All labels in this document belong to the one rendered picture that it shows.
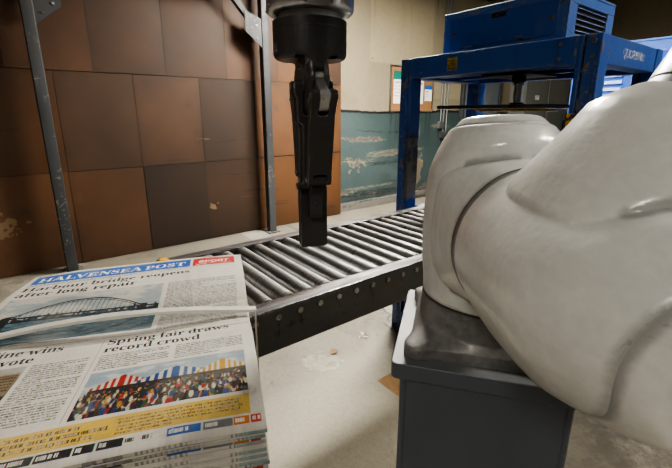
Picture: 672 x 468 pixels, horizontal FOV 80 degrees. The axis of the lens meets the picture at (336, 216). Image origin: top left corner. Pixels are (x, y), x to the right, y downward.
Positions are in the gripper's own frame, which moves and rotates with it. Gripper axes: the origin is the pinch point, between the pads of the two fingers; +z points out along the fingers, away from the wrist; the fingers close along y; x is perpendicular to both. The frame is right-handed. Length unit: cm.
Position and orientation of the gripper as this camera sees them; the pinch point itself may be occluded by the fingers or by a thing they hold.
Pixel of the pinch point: (312, 215)
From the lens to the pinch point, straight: 45.4
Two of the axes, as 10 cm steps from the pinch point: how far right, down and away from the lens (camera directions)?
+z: 0.0, 9.7, 2.5
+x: 9.6, -0.7, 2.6
